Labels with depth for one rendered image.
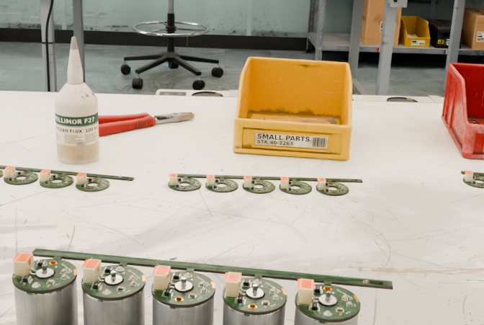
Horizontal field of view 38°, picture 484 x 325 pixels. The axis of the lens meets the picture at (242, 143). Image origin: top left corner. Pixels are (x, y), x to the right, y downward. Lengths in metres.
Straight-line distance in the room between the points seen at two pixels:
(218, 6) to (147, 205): 4.26
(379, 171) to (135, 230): 0.22
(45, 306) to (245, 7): 4.49
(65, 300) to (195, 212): 0.22
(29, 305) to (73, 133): 0.30
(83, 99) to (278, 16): 4.23
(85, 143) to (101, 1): 4.23
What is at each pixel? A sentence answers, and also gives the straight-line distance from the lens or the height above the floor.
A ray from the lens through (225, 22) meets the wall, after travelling 4.75.
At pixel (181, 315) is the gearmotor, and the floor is 0.81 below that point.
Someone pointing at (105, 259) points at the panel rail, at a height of 0.81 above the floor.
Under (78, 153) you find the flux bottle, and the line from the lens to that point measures 0.58.
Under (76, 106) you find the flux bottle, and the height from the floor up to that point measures 0.80.
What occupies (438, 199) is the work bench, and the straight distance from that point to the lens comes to 0.55.
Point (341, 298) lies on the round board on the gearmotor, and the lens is 0.28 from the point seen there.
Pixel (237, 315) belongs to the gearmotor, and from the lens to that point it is 0.27.
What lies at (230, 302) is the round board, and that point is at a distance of 0.27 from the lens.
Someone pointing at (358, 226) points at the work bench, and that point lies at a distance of 0.49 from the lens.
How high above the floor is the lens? 0.96
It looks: 19 degrees down
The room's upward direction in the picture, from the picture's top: 2 degrees clockwise
